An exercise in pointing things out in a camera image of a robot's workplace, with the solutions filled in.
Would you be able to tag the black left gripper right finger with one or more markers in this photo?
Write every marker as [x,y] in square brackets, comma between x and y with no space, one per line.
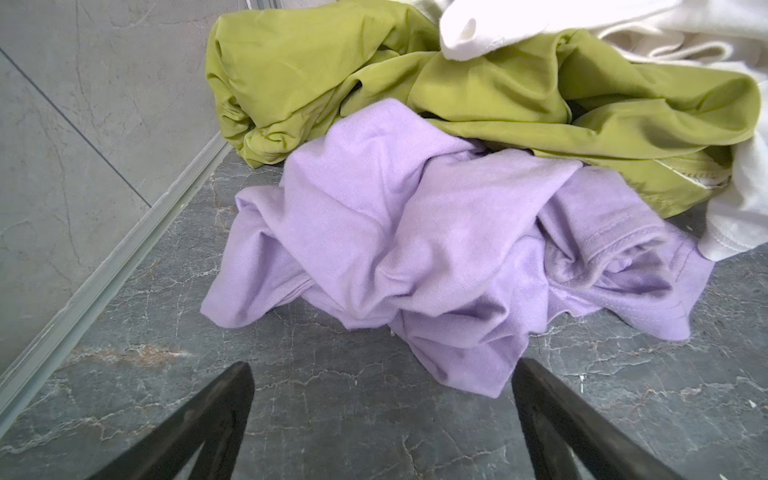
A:
[560,428]

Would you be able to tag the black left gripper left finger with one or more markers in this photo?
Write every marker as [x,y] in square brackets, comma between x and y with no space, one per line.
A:
[209,427]

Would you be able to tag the lilac purple cloth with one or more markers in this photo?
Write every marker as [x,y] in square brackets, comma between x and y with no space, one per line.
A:
[463,253]

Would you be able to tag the olive green cloth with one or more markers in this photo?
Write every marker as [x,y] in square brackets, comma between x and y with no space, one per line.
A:
[280,78]

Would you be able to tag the white cloth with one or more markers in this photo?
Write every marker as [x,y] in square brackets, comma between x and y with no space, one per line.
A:
[723,35]

